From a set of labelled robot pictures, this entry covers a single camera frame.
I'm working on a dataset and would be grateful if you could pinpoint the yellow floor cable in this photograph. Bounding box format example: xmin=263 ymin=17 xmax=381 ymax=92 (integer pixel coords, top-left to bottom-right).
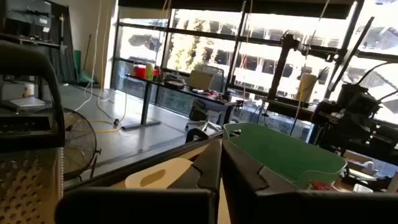
xmin=88 ymin=86 xmax=129 ymax=134

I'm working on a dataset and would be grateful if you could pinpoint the black camera stand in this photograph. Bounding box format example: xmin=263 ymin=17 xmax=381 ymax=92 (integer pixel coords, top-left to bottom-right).
xmin=267 ymin=30 xmax=343 ymax=103

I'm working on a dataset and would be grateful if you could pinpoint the beige paper roll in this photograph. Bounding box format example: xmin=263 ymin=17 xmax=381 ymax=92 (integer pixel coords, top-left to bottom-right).
xmin=297 ymin=73 xmax=318 ymax=103

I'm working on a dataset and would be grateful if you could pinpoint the black office desk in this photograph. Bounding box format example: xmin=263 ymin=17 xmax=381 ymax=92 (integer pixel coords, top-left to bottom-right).
xmin=121 ymin=73 xmax=239 ymax=131

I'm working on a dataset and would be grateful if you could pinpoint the black aluminium table frame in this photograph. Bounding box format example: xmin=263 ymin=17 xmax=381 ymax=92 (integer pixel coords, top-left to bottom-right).
xmin=63 ymin=133 xmax=224 ymax=191

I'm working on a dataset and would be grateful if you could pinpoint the white plastic bin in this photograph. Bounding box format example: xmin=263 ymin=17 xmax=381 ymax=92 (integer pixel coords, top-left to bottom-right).
xmin=110 ymin=157 xmax=195 ymax=190

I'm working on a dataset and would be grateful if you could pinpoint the black storage shelf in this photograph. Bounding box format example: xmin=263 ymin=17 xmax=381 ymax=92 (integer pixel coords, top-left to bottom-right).
xmin=0 ymin=0 xmax=62 ymax=50

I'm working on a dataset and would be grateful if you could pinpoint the metal box grater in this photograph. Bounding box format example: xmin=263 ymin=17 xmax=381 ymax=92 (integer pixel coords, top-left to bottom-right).
xmin=0 ymin=40 xmax=66 ymax=224

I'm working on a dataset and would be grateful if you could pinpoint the green plastic bin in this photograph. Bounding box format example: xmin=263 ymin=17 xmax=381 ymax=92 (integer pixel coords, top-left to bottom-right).
xmin=222 ymin=121 xmax=348 ymax=190

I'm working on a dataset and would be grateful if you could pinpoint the yellow container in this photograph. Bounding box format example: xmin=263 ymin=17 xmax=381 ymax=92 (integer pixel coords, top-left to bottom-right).
xmin=145 ymin=63 xmax=155 ymax=81

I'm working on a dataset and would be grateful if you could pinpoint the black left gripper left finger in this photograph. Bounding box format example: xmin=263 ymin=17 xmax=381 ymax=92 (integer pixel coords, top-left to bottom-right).
xmin=54 ymin=139 xmax=223 ymax=224

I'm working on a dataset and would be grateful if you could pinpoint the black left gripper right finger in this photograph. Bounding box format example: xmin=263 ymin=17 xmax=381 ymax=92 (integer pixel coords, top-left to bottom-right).
xmin=221 ymin=140 xmax=398 ymax=224

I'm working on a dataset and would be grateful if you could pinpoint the white labelled bottle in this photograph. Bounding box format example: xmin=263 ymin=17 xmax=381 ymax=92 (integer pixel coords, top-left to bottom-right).
xmin=23 ymin=82 xmax=35 ymax=99

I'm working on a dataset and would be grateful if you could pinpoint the black floor fan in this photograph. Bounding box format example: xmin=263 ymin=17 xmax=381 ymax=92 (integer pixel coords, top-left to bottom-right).
xmin=62 ymin=107 xmax=103 ymax=182

